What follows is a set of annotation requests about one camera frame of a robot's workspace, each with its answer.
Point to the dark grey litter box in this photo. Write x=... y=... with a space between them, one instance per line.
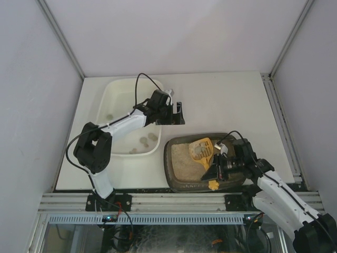
x=183 y=174

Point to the right aluminium corner post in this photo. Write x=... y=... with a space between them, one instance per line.
x=291 y=37

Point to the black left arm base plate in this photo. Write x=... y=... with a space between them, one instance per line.
x=115 y=202

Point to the aluminium corner post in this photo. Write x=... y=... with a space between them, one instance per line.
x=55 y=27
x=291 y=37

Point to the left aluminium corner post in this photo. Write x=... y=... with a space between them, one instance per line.
x=55 y=27

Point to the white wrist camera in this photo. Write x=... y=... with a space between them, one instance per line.
x=223 y=149
x=170 y=93

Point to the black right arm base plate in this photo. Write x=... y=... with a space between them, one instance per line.
x=239 y=202

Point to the orange plastic litter scoop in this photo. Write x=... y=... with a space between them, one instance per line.
x=202 y=158

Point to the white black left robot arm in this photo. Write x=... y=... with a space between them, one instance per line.
x=93 y=149

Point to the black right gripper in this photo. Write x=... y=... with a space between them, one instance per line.
x=220 y=168

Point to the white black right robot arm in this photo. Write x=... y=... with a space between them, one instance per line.
x=309 y=230

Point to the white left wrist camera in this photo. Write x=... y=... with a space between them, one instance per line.
x=170 y=93

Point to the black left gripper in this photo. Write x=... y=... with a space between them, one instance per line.
x=169 y=114

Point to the aluminium mounting rail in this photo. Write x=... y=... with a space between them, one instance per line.
x=149 y=203

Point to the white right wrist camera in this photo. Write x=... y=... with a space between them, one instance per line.
x=223 y=149

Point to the grey slotted cable duct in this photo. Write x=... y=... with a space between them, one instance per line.
x=146 y=219

